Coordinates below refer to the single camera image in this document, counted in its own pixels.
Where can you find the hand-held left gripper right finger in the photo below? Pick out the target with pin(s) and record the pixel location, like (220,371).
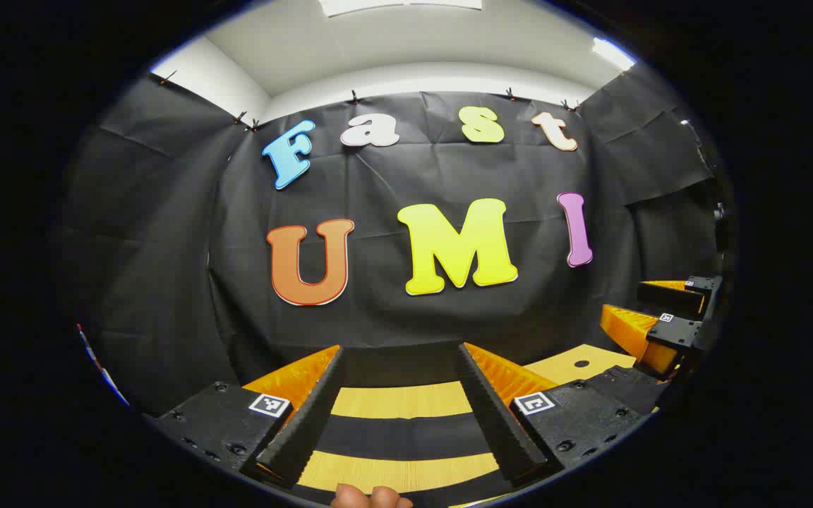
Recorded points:
(491,416)

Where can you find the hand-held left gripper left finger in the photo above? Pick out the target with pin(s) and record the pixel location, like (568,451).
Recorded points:
(308,423)

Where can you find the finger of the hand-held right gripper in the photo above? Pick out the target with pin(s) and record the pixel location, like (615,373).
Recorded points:
(678,296)
(675,331)

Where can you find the black jeans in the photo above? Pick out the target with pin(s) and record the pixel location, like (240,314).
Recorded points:
(406,432)

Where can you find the black backdrop cloth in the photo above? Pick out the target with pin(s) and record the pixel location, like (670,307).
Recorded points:
(166,247)

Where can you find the white ceiling light panel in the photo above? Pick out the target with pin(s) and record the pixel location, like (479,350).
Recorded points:
(612,53)

